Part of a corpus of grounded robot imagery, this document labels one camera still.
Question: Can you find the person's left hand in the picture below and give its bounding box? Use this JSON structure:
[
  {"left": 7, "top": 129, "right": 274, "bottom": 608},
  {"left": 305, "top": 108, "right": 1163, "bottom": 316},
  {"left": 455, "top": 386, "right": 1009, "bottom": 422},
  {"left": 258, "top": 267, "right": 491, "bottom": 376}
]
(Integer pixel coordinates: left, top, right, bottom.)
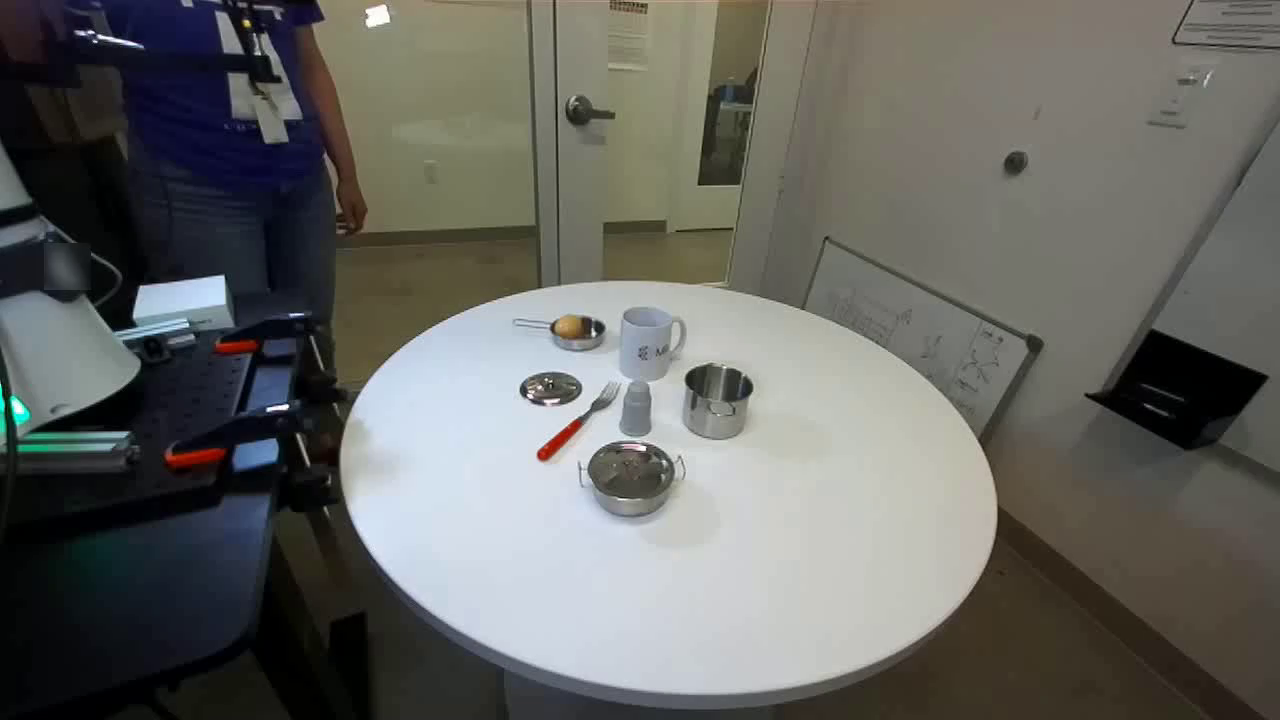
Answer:
[{"left": 327, "top": 171, "right": 371, "bottom": 245}]

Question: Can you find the grey salt and pepper shaker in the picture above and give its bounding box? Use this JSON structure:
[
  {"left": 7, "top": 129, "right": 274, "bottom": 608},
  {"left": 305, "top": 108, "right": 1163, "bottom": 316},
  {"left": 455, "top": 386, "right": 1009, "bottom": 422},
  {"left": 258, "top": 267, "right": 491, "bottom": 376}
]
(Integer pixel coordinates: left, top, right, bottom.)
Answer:
[{"left": 616, "top": 376, "right": 661, "bottom": 442}]

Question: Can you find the white id badge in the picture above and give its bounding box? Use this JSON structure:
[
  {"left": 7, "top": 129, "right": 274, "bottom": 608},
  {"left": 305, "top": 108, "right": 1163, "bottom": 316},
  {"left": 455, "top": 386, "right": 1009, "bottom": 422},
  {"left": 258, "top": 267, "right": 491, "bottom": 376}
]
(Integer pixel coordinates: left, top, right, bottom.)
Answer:
[{"left": 220, "top": 10, "right": 305, "bottom": 148}]

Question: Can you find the person in blue shirt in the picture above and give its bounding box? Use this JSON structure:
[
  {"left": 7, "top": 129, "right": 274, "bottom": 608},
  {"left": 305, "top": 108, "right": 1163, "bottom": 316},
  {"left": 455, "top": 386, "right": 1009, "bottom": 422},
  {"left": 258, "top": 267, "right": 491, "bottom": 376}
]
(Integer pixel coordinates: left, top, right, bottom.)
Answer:
[{"left": 94, "top": 0, "right": 371, "bottom": 330}]

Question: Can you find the white cardboard box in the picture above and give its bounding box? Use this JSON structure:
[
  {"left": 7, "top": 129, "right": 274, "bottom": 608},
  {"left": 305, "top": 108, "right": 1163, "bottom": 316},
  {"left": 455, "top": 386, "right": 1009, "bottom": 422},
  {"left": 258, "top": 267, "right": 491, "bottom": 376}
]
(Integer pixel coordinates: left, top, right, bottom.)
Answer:
[{"left": 127, "top": 271, "right": 242, "bottom": 337}]

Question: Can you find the small steel pan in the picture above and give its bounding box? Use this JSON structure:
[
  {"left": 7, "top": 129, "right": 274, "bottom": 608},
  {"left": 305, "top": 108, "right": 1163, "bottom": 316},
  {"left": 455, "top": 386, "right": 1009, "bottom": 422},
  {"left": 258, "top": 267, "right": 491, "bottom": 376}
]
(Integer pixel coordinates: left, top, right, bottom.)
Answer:
[{"left": 514, "top": 312, "right": 609, "bottom": 355}]

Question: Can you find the small dark bowl left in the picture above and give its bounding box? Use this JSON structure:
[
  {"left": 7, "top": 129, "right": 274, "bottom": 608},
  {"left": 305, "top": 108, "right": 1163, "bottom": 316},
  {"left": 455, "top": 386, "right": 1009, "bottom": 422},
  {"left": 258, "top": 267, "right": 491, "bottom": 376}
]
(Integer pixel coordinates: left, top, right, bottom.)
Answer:
[{"left": 518, "top": 369, "right": 590, "bottom": 413}]

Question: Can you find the white door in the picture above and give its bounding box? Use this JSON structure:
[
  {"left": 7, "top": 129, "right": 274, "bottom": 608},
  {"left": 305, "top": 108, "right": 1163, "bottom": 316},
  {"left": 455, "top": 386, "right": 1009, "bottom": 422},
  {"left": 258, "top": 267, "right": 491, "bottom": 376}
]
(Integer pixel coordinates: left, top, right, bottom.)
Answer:
[{"left": 530, "top": 0, "right": 752, "bottom": 289}]

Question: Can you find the stainless steel cup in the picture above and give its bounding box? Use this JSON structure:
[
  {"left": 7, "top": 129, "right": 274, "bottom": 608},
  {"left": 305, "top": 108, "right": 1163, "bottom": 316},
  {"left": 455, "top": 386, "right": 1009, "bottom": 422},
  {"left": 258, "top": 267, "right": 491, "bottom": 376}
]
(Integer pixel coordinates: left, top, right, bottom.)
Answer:
[{"left": 681, "top": 359, "right": 760, "bottom": 443}]

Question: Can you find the black robot cart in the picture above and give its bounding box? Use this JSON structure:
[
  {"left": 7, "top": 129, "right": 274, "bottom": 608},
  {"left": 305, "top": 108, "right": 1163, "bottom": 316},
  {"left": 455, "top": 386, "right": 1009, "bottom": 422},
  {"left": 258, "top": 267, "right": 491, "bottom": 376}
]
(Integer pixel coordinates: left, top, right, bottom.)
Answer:
[{"left": 0, "top": 330, "right": 371, "bottom": 720}]

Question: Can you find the black open case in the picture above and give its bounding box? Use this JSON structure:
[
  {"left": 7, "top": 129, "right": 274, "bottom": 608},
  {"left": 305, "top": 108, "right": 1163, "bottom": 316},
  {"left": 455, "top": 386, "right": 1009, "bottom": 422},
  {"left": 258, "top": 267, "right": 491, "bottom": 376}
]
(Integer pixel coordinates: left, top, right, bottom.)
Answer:
[{"left": 1084, "top": 330, "right": 1273, "bottom": 451}]

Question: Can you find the black clamp orange handle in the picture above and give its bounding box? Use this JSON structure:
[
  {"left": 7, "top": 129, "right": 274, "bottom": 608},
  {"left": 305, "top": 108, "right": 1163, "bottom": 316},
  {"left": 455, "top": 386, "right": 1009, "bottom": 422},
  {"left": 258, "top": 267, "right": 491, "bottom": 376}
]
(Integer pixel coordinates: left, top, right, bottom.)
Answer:
[
  {"left": 162, "top": 398, "right": 351, "bottom": 479},
  {"left": 137, "top": 310, "right": 333, "bottom": 371}
]

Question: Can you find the metal door handle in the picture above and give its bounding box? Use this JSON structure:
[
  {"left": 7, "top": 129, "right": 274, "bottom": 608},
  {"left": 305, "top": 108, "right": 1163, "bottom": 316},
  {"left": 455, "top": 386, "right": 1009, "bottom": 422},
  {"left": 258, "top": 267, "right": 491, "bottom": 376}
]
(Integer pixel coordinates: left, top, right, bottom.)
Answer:
[{"left": 559, "top": 92, "right": 620, "bottom": 134}]

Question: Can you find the red handled metal fork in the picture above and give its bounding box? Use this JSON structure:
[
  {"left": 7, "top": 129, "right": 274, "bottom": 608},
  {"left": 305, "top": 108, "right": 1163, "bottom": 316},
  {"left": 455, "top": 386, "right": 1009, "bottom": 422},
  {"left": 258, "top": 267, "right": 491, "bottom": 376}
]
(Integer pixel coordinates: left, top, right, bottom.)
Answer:
[{"left": 534, "top": 380, "right": 630, "bottom": 469}]

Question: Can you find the aluminium rail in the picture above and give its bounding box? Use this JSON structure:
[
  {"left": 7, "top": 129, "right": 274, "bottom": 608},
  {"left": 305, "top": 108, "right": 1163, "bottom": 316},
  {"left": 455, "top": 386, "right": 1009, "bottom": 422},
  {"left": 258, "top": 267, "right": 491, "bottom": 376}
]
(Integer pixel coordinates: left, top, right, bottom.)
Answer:
[{"left": 0, "top": 426, "right": 139, "bottom": 479}]

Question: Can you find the steel pot with handles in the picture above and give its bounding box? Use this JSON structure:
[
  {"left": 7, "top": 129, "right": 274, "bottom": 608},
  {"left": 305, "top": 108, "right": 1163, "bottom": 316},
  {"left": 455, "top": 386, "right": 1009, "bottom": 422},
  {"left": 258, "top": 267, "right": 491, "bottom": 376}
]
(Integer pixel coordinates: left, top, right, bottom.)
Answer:
[{"left": 572, "top": 437, "right": 693, "bottom": 520}]

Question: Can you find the whiteboard leaning on wall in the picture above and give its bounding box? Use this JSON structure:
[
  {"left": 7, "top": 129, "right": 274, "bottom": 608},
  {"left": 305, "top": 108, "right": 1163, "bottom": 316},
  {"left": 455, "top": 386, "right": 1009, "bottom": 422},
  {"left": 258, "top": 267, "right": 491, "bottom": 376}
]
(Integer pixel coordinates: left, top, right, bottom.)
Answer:
[{"left": 802, "top": 235, "right": 1044, "bottom": 442}]

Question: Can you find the white light switch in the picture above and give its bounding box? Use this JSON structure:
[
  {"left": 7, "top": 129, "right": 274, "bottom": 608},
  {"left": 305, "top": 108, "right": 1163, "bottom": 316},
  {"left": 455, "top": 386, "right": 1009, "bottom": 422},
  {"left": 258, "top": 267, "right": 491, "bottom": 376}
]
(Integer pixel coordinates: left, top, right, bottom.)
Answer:
[{"left": 1147, "top": 66, "right": 1219, "bottom": 134}]

